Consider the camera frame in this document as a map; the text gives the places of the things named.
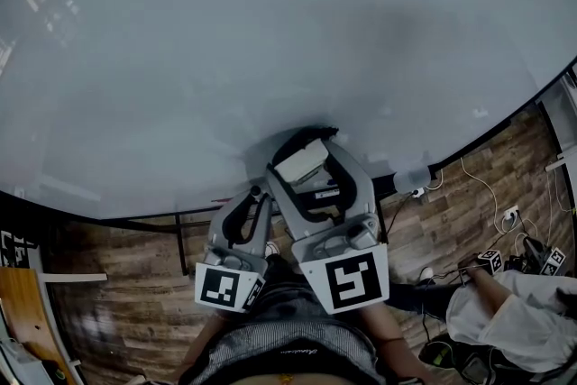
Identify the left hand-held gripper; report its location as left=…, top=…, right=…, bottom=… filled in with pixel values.
left=194, top=188, right=275, bottom=314

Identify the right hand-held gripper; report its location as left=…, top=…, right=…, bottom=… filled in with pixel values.
left=264, top=139, right=391, bottom=316

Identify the white block eraser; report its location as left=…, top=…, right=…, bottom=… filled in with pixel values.
left=273, top=138, right=329, bottom=187

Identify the large white whiteboard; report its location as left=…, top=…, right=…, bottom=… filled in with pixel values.
left=0, top=0, right=577, bottom=223

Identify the person's right forearm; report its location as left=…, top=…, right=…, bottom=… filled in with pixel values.
left=358, top=300, right=436, bottom=385

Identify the another person's forearm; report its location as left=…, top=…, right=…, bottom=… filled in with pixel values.
left=466, top=264, right=517, bottom=324

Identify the person's left forearm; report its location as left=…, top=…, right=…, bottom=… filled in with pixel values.
left=176, top=313, right=229, bottom=385

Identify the person's grey striped clothing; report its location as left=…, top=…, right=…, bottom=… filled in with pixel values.
left=184, top=255, right=382, bottom=385

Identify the black and white patterned box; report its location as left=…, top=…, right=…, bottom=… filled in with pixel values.
left=0, top=229, right=36, bottom=270

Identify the white furniture panel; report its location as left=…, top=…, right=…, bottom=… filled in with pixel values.
left=538, top=71, right=577, bottom=173

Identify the black whiteboard stand frame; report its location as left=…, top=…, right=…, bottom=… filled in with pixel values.
left=101, top=211, right=213, bottom=277

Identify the black floor cable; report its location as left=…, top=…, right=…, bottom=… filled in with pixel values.
left=386, top=191, right=418, bottom=240

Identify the white floor cable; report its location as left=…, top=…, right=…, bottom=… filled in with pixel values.
left=459, top=156, right=513, bottom=235

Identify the wooden board with white frame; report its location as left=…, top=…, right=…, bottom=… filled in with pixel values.
left=0, top=266, right=109, bottom=385

